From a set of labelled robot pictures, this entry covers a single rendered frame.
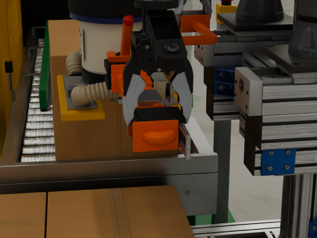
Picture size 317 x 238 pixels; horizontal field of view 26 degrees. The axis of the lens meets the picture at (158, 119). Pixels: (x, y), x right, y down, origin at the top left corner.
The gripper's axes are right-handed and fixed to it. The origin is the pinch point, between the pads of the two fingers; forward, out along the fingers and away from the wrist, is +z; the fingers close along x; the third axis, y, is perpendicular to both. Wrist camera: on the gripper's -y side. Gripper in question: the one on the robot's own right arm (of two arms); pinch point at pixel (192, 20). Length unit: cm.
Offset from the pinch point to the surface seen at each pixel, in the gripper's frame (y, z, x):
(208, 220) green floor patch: -76, 106, 26
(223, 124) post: -60, 54, 27
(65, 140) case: -9, 38, -38
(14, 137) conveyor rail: -37, 46, -55
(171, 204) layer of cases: 15, 52, -9
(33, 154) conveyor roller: -31, 51, -49
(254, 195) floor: -99, 106, 54
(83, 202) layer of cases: 9, 52, -34
